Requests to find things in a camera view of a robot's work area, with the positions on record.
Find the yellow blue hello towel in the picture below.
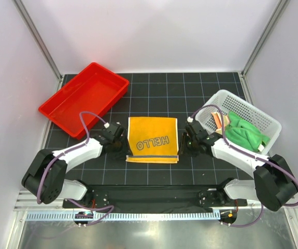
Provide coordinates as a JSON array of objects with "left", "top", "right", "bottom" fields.
[{"left": 126, "top": 117, "right": 179, "bottom": 164}]

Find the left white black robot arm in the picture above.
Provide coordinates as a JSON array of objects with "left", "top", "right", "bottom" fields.
[{"left": 21, "top": 122, "right": 131, "bottom": 208}]

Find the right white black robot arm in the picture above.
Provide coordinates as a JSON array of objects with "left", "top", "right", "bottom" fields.
[{"left": 179, "top": 120, "right": 298, "bottom": 211}]

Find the orange beige towel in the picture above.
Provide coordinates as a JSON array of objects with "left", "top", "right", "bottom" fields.
[{"left": 211, "top": 112, "right": 230, "bottom": 134}]

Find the green towel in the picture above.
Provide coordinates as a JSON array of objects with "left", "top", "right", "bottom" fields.
[{"left": 225, "top": 112, "right": 270, "bottom": 153}]

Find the black grid cutting mat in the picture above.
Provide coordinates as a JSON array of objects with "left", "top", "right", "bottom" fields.
[{"left": 32, "top": 73, "right": 279, "bottom": 186}]

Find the white perforated plastic basket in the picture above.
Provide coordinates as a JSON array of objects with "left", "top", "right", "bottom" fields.
[{"left": 195, "top": 90, "right": 282, "bottom": 155}]

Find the red plastic tray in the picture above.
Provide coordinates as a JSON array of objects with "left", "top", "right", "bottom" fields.
[{"left": 38, "top": 63, "right": 130, "bottom": 140}]

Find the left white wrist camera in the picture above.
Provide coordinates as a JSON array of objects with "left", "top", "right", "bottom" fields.
[{"left": 104, "top": 122, "right": 110, "bottom": 129}]

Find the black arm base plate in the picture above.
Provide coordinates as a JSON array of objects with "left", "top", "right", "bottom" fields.
[{"left": 76, "top": 185, "right": 247, "bottom": 214}]

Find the slotted cable duct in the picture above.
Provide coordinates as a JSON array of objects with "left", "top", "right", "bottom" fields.
[{"left": 24, "top": 210, "right": 220, "bottom": 222}]

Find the aluminium frame rail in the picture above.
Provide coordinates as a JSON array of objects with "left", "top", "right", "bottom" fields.
[{"left": 14, "top": 190, "right": 63, "bottom": 211}]

